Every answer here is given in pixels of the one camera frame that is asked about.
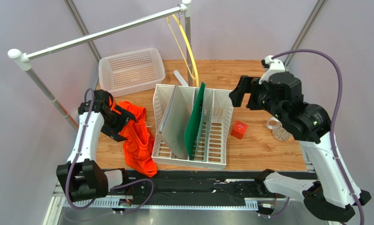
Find yellow clothes hanger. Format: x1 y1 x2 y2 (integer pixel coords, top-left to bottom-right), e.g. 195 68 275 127
166 15 200 87

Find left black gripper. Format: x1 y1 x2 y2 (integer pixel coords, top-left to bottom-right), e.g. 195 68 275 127
100 105 136 142

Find white perforated plastic basket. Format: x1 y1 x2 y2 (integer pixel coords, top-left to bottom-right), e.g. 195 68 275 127
98 48 165 97

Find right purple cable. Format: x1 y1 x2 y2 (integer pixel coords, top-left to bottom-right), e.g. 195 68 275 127
257 49 366 225

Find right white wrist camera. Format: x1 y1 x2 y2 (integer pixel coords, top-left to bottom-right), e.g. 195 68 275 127
259 55 286 84

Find white patterned mug yellow inside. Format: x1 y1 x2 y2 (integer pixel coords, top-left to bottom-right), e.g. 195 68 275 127
266 117 292 142

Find white plastic file organizer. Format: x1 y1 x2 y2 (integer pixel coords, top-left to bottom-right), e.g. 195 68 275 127
151 84 233 170

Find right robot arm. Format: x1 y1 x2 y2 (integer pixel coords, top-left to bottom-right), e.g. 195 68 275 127
229 72 371 223

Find grey folder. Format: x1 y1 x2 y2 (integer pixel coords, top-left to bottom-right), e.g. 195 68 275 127
157 84 190 160

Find orange shorts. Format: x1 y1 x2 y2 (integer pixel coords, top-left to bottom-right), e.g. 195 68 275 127
111 101 157 178

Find white metal clothes rack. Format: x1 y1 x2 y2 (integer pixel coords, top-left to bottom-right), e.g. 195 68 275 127
7 0 191 131

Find small red cube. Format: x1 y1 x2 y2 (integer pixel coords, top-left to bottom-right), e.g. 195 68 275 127
230 120 248 140

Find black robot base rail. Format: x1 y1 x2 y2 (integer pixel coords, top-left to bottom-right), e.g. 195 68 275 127
99 168 319 216

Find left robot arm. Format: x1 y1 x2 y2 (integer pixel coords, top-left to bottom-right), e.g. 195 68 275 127
56 89 137 203

